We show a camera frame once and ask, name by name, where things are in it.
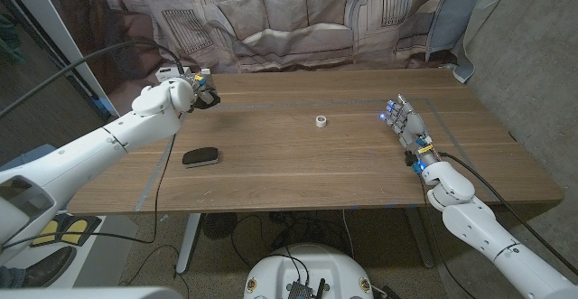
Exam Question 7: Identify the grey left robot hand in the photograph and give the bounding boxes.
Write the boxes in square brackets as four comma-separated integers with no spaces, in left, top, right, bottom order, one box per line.
[184,69,222,111]

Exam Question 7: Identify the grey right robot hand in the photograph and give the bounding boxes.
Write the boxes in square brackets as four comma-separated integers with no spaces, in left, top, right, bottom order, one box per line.
[378,93,443,177]

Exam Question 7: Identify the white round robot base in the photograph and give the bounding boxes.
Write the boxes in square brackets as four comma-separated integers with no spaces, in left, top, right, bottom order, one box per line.
[243,243,375,299]

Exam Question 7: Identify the black whiteboard eraser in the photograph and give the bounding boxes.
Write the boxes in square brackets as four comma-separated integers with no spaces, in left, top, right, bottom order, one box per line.
[182,146,220,169]

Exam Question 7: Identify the white power strip box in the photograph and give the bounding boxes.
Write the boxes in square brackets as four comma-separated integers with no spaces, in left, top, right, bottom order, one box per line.
[154,66,192,84]

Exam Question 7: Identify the printed sofa backdrop cloth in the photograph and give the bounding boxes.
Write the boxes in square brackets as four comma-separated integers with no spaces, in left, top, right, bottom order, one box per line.
[33,0,520,122]

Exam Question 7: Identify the grey table leg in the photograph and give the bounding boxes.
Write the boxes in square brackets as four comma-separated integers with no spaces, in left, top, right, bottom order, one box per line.
[404,207,435,269]

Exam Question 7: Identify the black round floor fan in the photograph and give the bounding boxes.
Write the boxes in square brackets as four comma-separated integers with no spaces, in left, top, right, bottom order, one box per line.
[201,212,239,240]

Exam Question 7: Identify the white table leg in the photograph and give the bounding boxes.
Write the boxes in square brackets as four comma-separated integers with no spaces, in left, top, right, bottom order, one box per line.
[175,212,202,275]

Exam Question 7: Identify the blue plastic bin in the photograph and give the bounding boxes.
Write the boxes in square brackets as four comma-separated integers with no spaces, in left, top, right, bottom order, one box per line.
[0,144,58,176]

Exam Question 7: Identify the yellow black foot pedal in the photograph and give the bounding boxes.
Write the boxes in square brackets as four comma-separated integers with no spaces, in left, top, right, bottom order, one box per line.
[58,215,103,248]
[29,220,62,248]

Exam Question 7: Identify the small black electronics module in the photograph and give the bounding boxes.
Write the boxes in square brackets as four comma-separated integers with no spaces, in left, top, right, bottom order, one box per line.
[286,279,327,299]

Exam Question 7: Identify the dark leather shoe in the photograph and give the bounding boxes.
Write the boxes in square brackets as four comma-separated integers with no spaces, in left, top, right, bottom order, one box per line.
[24,246,78,289]

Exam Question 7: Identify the blue jeans leg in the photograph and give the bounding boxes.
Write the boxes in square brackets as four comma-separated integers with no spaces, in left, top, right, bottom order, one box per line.
[0,266,28,289]

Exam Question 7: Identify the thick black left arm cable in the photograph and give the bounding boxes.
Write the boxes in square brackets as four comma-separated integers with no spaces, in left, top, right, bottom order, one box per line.
[0,39,186,117]

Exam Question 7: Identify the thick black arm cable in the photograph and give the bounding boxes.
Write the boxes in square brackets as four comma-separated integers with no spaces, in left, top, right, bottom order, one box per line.
[0,39,186,117]
[439,151,578,276]

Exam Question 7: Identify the tangled black floor cables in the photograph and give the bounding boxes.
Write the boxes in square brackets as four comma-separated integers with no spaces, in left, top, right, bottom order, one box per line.
[268,210,358,257]

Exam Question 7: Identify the white door frame post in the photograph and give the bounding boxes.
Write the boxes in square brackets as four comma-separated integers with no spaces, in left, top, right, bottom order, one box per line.
[0,0,132,124]

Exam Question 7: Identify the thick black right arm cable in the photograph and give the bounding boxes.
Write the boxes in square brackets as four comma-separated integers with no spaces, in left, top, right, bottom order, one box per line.
[439,151,578,276]

